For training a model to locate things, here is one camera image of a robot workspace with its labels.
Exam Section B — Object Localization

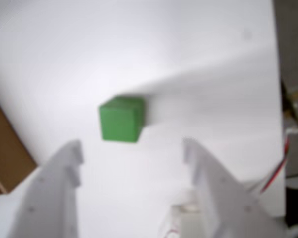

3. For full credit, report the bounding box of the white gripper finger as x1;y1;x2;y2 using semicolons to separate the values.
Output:
182;136;290;238
6;139;84;238

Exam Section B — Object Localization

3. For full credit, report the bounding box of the green cube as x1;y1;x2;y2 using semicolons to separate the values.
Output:
98;96;146;143

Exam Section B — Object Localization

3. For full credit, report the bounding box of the red black servo cable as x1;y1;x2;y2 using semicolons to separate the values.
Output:
245;128;292;196

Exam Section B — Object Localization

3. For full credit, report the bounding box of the brown cardboard box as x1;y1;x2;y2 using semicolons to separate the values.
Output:
0;90;38;196

